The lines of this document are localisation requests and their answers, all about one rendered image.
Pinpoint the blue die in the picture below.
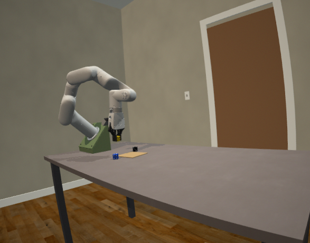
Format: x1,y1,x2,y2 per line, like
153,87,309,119
112,153,119,160

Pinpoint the tan mat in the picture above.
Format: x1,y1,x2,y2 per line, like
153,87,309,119
118,152,147,158

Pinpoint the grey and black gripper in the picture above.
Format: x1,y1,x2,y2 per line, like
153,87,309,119
108,112,125,142

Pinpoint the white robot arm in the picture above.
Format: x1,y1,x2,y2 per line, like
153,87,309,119
59,66,136,141

